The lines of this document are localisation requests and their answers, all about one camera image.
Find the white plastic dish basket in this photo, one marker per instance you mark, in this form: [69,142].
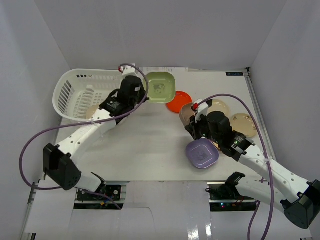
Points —
[79,89]

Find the cream plate with black patch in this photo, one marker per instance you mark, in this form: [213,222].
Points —
[220,106]

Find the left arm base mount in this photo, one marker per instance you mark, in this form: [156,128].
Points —
[111,197]

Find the white square panda plate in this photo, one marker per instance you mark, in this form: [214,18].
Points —
[91,111]

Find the red round plate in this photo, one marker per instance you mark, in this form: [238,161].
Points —
[180,99]

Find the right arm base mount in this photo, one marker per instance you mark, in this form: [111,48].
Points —
[223,199]

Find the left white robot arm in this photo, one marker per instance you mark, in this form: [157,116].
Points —
[60,161]

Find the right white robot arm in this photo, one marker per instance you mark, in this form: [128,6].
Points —
[296,197]

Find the yellow square plate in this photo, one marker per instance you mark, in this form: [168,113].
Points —
[216,145]

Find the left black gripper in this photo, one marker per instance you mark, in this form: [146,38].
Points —
[139,92]

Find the white paper sheet at back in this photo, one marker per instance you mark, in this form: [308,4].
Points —
[164,69]

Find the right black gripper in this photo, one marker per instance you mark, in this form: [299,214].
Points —
[193,127]

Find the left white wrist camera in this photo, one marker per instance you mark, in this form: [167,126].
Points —
[127,71]

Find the brown square panda plate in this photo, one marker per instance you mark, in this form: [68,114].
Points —
[186,113]

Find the cream round floral plate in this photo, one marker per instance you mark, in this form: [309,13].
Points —
[243,123]

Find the green square panda plate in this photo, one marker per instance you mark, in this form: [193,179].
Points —
[162,87]

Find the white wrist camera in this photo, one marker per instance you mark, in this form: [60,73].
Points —
[200,107]
[127,71]

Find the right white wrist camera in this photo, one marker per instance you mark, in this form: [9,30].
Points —
[200,107]

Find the purple square panda plate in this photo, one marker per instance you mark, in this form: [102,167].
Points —
[202,153]

